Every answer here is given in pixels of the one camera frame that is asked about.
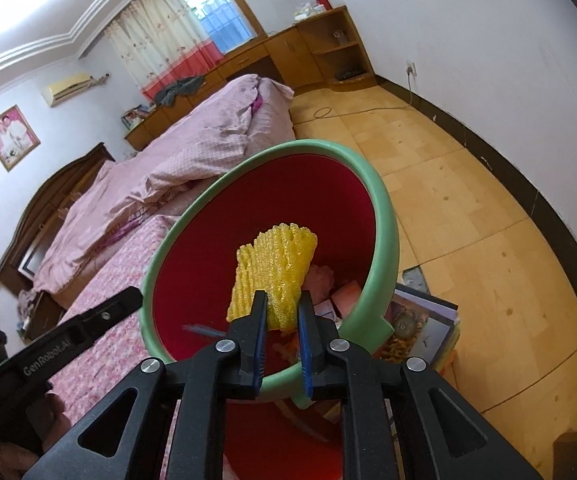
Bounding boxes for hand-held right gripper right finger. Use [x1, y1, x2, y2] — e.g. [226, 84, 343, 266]
[297, 290, 544, 480]

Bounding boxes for barred window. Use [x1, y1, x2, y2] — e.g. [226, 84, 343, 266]
[171, 0, 264, 53]

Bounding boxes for orange cardboard box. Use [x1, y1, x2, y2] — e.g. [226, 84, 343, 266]
[331, 280, 367, 316]

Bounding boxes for stack of colourful books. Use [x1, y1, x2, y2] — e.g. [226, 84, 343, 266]
[363, 282, 462, 376]

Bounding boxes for pink crumpled wrapper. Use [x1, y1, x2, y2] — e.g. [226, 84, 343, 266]
[303, 264, 337, 301]

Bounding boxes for pile of clothes on nightstand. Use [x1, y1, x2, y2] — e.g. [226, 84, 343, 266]
[16, 287, 44, 334]

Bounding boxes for wooden corner shelf cabinet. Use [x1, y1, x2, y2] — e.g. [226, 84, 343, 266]
[299, 6, 377, 92]

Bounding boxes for dark wooden nightstand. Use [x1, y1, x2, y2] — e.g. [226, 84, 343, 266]
[21, 290, 67, 344]

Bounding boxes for row of books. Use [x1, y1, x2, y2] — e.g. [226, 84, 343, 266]
[121, 105, 157, 131]

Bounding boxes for wall air conditioner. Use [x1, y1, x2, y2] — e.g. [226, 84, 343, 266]
[42, 73, 94, 107]

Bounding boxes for dark grey clothes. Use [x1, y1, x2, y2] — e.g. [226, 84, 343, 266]
[155, 76, 205, 107]

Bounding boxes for low wooden cabinet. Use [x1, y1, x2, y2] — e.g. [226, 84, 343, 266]
[123, 25, 329, 153]

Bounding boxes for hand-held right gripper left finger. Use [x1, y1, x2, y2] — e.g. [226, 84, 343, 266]
[22, 290, 269, 480]

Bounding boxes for white and blue medicine box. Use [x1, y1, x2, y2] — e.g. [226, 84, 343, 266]
[313, 300, 340, 326]

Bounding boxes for pink checked quilt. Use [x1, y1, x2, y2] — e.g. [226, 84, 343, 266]
[33, 74, 297, 296]

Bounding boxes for person's left hand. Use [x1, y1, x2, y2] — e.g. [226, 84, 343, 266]
[0, 394, 77, 480]

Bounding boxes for cream and red curtain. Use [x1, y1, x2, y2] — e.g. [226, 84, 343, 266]
[103, 0, 224, 103]

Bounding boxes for large yellow foam net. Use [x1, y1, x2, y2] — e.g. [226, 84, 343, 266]
[226, 221, 319, 333]

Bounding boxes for wooden bed headboard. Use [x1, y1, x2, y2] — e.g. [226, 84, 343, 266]
[0, 142, 116, 293]

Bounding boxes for white cable on floor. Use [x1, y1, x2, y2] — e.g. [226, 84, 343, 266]
[309, 72, 415, 122]

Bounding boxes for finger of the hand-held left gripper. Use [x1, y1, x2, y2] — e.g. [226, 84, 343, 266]
[68, 287, 144, 337]

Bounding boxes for red bin with green rim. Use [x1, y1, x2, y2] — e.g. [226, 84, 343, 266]
[138, 139, 400, 480]

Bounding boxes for framed wedding photo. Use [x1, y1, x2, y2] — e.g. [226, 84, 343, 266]
[0, 105, 40, 172]

